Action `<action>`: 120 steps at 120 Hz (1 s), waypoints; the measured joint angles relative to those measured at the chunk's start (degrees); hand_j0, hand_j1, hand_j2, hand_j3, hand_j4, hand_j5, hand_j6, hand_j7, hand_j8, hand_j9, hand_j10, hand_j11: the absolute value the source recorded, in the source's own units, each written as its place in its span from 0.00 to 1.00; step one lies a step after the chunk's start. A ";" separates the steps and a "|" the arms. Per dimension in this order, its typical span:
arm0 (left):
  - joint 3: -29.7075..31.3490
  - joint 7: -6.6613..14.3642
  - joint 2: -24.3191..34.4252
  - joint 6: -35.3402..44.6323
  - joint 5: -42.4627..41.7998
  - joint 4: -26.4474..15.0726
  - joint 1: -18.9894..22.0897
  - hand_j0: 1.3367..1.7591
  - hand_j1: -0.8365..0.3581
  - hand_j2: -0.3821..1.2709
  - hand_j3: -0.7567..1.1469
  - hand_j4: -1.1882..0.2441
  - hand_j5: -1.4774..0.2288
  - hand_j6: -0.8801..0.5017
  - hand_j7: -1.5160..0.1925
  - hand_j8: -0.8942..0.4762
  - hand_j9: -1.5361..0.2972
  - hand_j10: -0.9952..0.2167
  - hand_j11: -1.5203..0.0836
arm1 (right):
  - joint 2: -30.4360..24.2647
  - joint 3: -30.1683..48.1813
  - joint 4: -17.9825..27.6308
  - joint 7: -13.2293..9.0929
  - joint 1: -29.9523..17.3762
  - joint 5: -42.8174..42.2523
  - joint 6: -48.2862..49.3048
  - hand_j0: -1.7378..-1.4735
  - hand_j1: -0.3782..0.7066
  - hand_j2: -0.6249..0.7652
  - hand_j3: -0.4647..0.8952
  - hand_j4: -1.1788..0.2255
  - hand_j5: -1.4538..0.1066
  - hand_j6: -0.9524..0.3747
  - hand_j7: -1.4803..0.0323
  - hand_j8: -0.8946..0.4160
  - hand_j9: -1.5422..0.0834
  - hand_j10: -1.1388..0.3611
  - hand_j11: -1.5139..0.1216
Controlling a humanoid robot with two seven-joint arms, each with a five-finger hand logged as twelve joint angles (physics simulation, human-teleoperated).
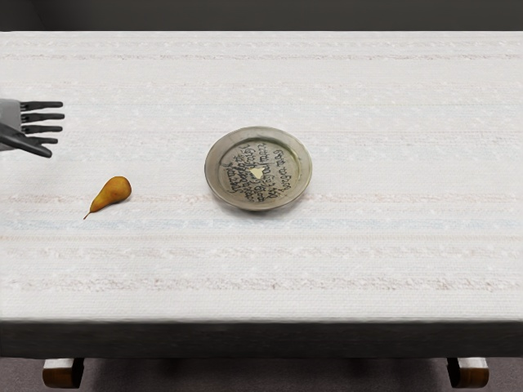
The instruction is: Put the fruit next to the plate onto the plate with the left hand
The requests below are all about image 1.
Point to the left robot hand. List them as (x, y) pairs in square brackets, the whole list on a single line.
[(12, 122)]

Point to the grey plate with script pattern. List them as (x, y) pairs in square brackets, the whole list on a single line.
[(258, 168)]

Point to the brown-yellow pear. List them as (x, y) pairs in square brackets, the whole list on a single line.
[(113, 192)]

